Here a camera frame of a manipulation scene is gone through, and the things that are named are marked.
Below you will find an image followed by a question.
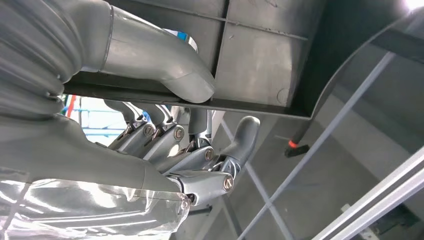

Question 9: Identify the stainless steel workbench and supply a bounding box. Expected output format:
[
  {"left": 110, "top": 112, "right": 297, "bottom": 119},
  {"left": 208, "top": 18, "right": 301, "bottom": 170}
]
[{"left": 185, "top": 51, "right": 424, "bottom": 240}]

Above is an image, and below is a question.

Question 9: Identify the black post orange ring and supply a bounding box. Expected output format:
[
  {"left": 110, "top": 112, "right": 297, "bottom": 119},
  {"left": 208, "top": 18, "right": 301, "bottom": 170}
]
[{"left": 284, "top": 99, "right": 332, "bottom": 159}]

